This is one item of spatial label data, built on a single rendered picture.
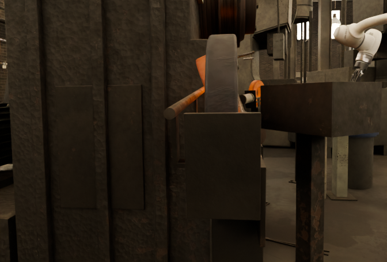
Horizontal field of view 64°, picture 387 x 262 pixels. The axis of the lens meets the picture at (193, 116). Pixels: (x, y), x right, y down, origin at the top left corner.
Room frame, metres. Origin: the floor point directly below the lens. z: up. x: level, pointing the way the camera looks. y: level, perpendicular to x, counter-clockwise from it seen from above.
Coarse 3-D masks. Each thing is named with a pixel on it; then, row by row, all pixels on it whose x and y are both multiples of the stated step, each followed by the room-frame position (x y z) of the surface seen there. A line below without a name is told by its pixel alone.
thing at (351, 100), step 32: (288, 96) 0.88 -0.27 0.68; (320, 96) 0.79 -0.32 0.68; (352, 96) 0.79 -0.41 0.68; (288, 128) 0.88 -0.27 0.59; (320, 128) 0.79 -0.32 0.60; (352, 128) 0.80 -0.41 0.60; (320, 160) 0.92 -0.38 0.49; (320, 192) 0.92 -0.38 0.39; (320, 224) 0.92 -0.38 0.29; (320, 256) 0.92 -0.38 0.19
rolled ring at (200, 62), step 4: (204, 56) 0.74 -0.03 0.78; (196, 60) 0.74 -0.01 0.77; (200, 60) 0.73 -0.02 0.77; (204, 60) 0.72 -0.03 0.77; (196, 64) 0.73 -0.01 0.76; (200, 64) 0.72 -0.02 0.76; (204, 64) 0.71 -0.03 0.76; (200, 68) 0.71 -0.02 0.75; (204, 68) 0.70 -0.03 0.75; (200, 72) 0.70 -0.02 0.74; (204, 72) 0.70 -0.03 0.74; (200, 76) 0.70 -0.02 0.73; (204, 76) 0.69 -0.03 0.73; (204, 80) 0.69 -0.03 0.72; (204, 84) 0.69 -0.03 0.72
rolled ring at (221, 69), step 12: (216, 36) 0.36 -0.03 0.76; (228, 36) 0.35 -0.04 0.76; (216, 48) 0.33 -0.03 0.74; (228, 48) 0.33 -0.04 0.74; (216, 60) 0.32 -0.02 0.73; (228, 60) 0.32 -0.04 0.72; (216, 72) 0.31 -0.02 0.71; (228, 72) 0.31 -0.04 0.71; (216, 84) 0.31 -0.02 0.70; (228, 84) 0.31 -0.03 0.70; (204, 96) 0.31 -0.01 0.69; (216, 96) 0.30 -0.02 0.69; (228, 96) 0.30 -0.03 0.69; (204, 108) 0.31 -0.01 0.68; (216, 108) 0.30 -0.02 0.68; (228, 108) 0.30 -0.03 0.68
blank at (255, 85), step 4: (256, 80) 1.91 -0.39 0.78; (252, 84) 1.88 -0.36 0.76; (256, 84) 1.89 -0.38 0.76; (260, 84) 1.93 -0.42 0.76; (252, 88) 1.87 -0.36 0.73; (256, 88) 1.89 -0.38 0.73; (256, 92) 1.89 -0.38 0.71; (256, 96) 1.89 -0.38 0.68; (256, 100) 1.89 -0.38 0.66; (256, 104) 1.90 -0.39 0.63
